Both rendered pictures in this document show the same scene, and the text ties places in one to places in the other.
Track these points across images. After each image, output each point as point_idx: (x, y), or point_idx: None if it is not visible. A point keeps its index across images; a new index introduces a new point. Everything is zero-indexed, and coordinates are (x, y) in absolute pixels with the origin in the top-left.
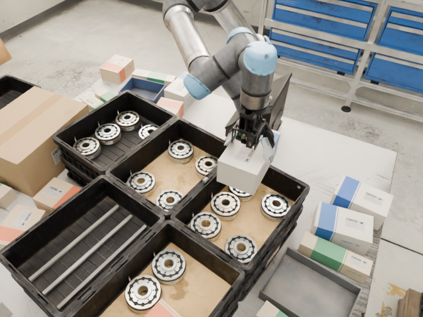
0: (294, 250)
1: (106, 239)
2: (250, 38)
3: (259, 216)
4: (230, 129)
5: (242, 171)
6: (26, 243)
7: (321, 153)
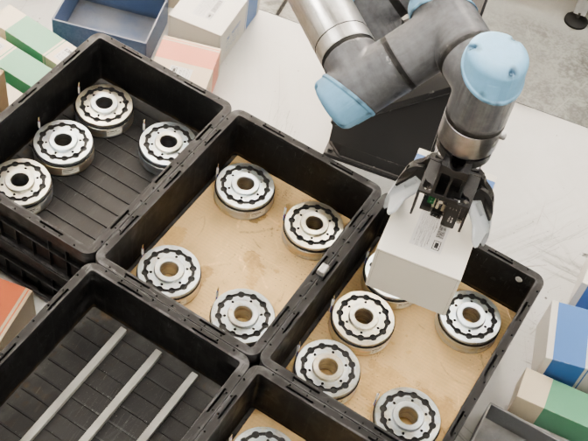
0: (501, 407)
1: (115, 409)
2: (468, 13)
3: (433, 343)
4: (399, 178)
5: (428, 271)
6: None
7: (546, 178)
